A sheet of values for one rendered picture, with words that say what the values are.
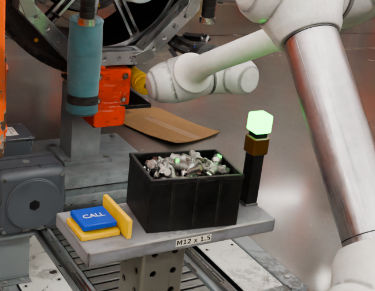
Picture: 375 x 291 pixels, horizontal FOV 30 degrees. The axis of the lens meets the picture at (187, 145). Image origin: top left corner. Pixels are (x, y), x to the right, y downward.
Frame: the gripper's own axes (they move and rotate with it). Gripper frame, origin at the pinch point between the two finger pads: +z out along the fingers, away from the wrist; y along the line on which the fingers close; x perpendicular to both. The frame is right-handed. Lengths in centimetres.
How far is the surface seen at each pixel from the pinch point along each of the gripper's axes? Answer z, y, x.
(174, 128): 79, -8, -81
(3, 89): -47, -43, 48
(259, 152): -71, -16, 8
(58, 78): 165, -26, -65
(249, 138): -69, -15, 11
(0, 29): -47, -35, 57
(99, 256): -78, -53, 25
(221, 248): -31, -35, -44
